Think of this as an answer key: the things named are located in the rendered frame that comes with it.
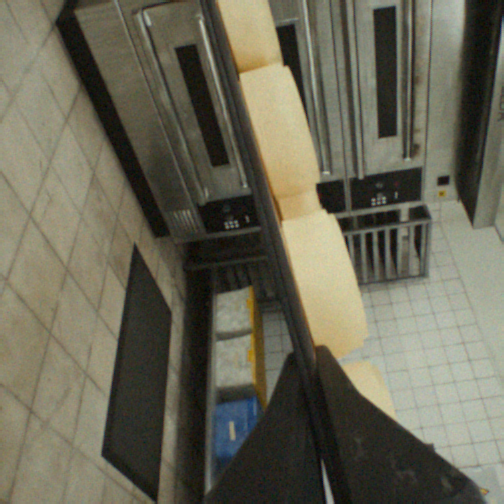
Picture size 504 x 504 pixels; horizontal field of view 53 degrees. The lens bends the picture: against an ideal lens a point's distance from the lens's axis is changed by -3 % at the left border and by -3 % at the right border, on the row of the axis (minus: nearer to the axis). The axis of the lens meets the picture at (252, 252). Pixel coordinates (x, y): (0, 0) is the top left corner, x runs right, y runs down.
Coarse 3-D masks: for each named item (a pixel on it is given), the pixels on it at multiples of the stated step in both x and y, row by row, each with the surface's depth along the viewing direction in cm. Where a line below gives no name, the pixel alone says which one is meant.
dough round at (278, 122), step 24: (264, 72) 18; (288, 72) 18; (264, 96) 18; (288, 96) 17; (264, 120) 17; (288, 120) 17; (264, 144) 18; (288, 144) 18; (312, 144) 18; (264, 168) 18; (288, 168) 18; (312, 168) 19; (288, 192) 19
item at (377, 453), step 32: (320, 352) 14; (352, 384) 12; (352, 416) 10; (384, 416) 10; (352, 448) 9; (384, 448) 9; (416, 448) 9; (352, 480) 8; (384, 480) 8; (416, 480) 8; (448, 480) 8
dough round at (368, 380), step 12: (348, 372) 17; (360, 372) 16; (372, 372) 16; (360, 384) 16; (372, 384) 16; (384, 384) 16; (372, 396) 15; (384, 396) 15; (384, 408) 15; (396, 420) 15
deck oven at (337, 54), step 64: (128, 0) 212; (192, 0) 210; (320, 0) 214; (384, 0) 212; (448, 0) 215; (128, 64) 233; (192, 64) 233; (320, 64) 235; (384, 64) 235; (448, 64) 237; (128, 128) 259; (192, 128) 257; (320, 128) 254; (384, 128) 262; (448, 128) 264; (192, 192) 292; (320, 192) 295; (384, 192) 297; (448, 192) 297
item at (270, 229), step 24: (216, 24) 16; (216, 48) 16; (240, 96) 15; (240, 120) 15; (240, 144) 15; (264, 192) 15; (264, 216) 15; (264, 240) 14; (288, 264) 14; (288, 288) 14; (288, 312) 14; (312, 360) 13; (312, 384) 13; (312, 408) 13; (336, 456) 13; (336, 480) 13
